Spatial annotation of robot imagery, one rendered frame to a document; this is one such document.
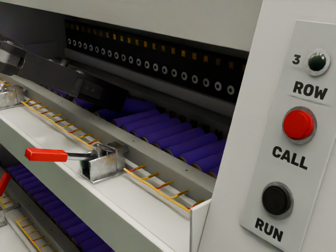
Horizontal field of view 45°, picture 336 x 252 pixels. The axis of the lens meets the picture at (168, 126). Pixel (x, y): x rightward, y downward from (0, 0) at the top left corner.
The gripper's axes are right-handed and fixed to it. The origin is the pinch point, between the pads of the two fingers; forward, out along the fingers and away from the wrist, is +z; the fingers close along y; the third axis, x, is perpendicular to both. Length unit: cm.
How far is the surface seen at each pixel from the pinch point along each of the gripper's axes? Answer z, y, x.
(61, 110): 0.1, -5.6, -4.2
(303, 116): -6.5, 30.5, 3.7
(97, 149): -3.3, 9.9, -4.8
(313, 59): -7.3, 30.1, 6.6
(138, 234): -3.2, 19.3, -8.6
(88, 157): -4.0, 10.0, -5.8
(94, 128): 0.2, 2.8, -4.0
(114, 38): 8.5, -14.3, 8.3
